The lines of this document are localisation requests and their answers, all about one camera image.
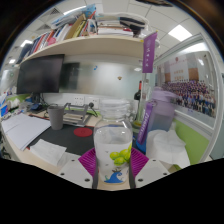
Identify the black computer monitor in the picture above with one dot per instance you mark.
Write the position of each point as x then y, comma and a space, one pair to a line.
40, 74

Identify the white paper sheets stack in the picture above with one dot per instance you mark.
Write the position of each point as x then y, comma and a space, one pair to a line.
23, 128

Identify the rectangular ceiling light panel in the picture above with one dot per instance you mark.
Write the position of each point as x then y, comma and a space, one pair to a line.
180, 32

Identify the grey metal laptop stand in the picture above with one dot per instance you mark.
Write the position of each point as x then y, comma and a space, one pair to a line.
78, 115

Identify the clear plastic water bottle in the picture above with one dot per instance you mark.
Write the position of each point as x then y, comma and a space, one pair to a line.
111, 140

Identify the white wall socket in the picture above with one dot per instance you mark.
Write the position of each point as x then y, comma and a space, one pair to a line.
78, 100
92, 102

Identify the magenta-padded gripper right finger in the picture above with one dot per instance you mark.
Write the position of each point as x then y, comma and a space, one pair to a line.
151, 170

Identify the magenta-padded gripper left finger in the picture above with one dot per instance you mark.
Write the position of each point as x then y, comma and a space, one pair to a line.
75, 171

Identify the grey ribbed cup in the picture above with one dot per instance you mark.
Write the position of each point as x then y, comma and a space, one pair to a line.
56, 116

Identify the crumpled white tissue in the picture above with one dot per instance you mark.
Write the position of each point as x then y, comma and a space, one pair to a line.
166, 148

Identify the group photo poster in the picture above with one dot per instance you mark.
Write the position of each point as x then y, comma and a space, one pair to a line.
190, 90

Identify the purple hanging banner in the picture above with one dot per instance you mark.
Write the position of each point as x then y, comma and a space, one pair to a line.
149, 53

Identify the flat round red coaster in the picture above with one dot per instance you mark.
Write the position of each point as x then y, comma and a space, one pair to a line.
83, 132

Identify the folded white paper napkin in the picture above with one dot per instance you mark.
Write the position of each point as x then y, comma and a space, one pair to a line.
48, 151

